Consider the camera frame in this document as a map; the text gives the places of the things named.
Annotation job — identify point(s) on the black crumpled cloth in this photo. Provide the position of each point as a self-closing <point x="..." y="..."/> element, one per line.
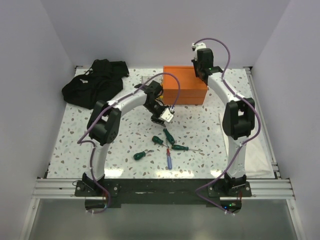
<point x="102" y="82"/>

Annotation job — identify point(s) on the blue screwdriver red collar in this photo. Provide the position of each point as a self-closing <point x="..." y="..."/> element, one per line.
<point x="169" y="159"/>

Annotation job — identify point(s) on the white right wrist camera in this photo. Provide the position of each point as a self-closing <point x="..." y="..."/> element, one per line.
<point x="198" y="46"/>

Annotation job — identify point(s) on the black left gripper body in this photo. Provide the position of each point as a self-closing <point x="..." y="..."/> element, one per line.
<point x="155" y="108"/>

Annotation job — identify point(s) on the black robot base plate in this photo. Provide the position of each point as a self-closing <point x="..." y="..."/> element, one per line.
<point x="115" y="192"/>

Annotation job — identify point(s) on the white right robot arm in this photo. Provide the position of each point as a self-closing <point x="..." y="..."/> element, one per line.
<point x="238" y="119"/>

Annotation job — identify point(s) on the stubby green screwdriver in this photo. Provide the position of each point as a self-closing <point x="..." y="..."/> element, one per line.
<point x="142" y="154"/>
<point x="157" y="140"/>

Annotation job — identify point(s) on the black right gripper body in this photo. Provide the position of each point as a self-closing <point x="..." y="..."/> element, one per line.
<point x="197" y="67"/>

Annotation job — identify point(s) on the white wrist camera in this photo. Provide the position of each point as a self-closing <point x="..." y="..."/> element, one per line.
<point x="198" y="46"/>
<point x="167" y="115"/>

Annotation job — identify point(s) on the orange drawer cabinet box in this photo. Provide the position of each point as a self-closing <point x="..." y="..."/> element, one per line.
<point x="192" y="90"/>

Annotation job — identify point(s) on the green screwdriver pointing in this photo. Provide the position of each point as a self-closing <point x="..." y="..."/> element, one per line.
<point x="183" y="148"/>

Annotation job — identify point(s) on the long green screwdriver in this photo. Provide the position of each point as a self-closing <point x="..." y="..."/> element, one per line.
<point x="169" y="137"/>

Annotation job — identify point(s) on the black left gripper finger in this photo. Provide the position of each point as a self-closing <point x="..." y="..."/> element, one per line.
<point x="156" y="120"/>
<point x="163" y="124"/>

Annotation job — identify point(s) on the stubby green screwdriver centre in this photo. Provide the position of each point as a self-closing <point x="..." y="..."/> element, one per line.
<point x="157" y="140"/>

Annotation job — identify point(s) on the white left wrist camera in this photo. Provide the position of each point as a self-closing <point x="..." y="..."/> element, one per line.
<point x="167" y="115"/>

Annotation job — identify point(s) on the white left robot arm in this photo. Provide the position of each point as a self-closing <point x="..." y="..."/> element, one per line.
<point x="105" y="120"/>

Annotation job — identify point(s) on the stubby green screwdriver lower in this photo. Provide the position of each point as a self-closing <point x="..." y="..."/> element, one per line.
<point x="142" y="154"/>

